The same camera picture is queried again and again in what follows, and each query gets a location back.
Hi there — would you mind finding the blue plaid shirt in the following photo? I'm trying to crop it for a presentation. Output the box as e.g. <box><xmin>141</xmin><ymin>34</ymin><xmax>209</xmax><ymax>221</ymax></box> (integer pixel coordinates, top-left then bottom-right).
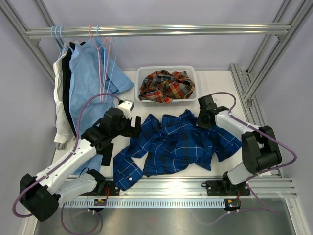
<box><xmin>113</xmin><ymin>110</ymin><xmax>242</xmax><ymax>191</ymax></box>

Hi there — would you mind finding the red brown plaid shirt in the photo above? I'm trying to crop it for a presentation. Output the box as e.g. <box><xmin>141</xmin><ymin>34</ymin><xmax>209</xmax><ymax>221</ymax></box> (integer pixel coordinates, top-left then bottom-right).
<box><xmin>138</xmin><ymin>70</ymin><xmax>195</xmax><ymax>104</ymax></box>

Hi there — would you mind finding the light blue hanger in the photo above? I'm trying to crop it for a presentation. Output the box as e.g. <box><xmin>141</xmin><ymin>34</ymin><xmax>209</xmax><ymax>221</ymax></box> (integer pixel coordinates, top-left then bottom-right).
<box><xmin>50</xmin><ymin>25</ymin><xmax>64</xmax><ymax>53</ymax></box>
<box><xmin>95</xmin><ymin>24</ymin><xmax>122</xmax><ymax>102</ymax></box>
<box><xmin>59</xmin><ymin>26</ymin><xmax>74</xmax><ymax>53</ymax></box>

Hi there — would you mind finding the pink wire hanger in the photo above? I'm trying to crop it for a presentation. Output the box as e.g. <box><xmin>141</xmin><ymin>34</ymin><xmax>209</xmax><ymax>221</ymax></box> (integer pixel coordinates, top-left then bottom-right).
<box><xmin>88</xmin><ymin>25</ymin><xmax>108</xmax><ymax>94</ymax></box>

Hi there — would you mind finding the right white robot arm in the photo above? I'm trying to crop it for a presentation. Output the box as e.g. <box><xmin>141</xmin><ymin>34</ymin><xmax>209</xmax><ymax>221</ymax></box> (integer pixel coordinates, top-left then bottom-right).
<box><xmin>197</xmin><ymin>95</ymin><xmax>282</xmax><ymax>195</ymax></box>

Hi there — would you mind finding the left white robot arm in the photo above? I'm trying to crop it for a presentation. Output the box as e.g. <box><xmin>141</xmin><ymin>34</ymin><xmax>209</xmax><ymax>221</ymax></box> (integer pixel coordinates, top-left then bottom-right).
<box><xmin>18</xmin><ymin>101</ymin><xmax>141</xmax><ymax>222</ymax></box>

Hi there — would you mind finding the light blue shirt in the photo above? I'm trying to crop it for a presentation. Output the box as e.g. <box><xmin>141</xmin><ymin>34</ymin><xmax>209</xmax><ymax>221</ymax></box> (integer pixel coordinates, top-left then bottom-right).
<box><xmin>68</xmin><ymin>38</ymin><xmax>134</xmax><ymax>176</ymax></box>

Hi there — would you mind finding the white shirt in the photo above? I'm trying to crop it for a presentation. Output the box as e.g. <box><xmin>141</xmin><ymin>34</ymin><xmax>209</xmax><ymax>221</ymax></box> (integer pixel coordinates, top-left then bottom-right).
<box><xmin>53</xmin><ymin>46</ymin><xmax>75</xmax><ymax>144</ymax></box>

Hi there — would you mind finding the black shirt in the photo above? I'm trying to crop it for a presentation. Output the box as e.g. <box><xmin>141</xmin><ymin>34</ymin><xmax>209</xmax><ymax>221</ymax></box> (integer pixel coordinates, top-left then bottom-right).
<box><xmin>62</xmin><ymin>42</ymin><xmax>77</xmax><ymax>137</ymax></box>

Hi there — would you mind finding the white plastic basket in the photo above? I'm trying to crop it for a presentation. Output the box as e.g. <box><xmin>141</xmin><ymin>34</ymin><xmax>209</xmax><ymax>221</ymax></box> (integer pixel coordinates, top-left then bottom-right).
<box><xmin>134</xmin><ymin>66</ymin><xmax>199</xmax><ymax>106</ymax></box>

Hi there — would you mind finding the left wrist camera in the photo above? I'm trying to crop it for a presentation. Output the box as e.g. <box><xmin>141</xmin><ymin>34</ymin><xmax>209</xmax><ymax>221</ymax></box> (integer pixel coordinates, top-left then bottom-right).
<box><xmin>117</xmin><ymin>100</ymin><xmax>134</xmax><ymax>119</ymax></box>

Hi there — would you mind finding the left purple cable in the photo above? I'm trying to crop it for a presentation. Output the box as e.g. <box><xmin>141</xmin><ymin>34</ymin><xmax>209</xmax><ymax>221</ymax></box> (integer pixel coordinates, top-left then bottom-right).
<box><xmin>12</xmin><ymin>93</ymin><xmax>123</xmax><ymax>235</ymax></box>

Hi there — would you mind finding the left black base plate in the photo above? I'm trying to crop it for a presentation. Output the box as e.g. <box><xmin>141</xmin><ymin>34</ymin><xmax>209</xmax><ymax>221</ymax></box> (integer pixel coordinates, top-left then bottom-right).
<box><xmin>82</xmin><ymin>180</ymin><xmax>120</xmax><ymax>196</ymax></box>

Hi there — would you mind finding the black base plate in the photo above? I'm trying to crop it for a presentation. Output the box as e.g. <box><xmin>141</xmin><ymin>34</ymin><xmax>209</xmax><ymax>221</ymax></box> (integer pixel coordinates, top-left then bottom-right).
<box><xmin>201</xmin><ymin>180</ymin><xmax>251</xmax><ymax>196</ymax></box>
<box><xmin>82</xmin><ymin>180</ymin><xmax>120</xmax><ymax>196</ymax></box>

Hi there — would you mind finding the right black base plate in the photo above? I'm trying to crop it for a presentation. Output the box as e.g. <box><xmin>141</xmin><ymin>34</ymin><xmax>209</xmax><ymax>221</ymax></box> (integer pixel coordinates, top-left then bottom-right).
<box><xmin>201</xmin><ymin>180</ymin><xmax>251</xmax><ymax>196</ymax></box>

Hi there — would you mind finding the aluminium front rail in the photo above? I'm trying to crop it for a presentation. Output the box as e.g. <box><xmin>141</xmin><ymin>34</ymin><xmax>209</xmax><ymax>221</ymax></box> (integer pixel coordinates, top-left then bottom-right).
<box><xmin>119</xmin><ymin>177</ymin><xmax>297</xmax><ymax>198</ymax></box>

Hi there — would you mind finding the white slotted cable duct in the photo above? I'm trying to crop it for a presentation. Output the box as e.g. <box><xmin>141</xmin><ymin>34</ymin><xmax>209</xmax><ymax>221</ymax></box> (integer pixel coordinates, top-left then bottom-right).
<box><xmin>65</xmin><ymin>198</ymin><xmax>225</xmax><ymax>208</ymax></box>

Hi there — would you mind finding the aluminium hanging rail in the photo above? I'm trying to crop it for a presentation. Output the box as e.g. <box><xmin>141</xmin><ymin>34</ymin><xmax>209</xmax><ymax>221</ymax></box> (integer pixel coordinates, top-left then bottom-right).
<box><xmin>26</xmin><ymin>23</ymin><xmax>291</xmax><ymax>39</ymax></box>

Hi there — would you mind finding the right aluminium frame post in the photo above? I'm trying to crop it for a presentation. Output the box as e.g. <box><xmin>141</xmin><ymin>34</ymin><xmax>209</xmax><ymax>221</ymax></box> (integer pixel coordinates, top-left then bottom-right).
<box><xmin>229</xmin><ymin>0</ymin><xmax>313</xmax><ymax>180</ymax></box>

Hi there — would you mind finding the aluminium frame post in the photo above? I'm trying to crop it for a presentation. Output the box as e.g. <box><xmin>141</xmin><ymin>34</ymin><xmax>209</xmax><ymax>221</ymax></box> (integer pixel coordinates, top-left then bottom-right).
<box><xmin>229</xmin><ymin>0</ymin><xmax>313</xmax><ymax>180</ymax></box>
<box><xmin>0</xmin><ymin>0</ymin><xmax>55</xmax><ymax>84</ymax></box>

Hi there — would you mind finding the left aluminium frame post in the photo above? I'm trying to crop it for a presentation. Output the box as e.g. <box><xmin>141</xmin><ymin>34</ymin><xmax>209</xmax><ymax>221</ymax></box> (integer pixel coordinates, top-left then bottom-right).
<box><xmin>0</xmin><ymin>0</ymin><xmax>55</xmax><ymax>84</ymax></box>

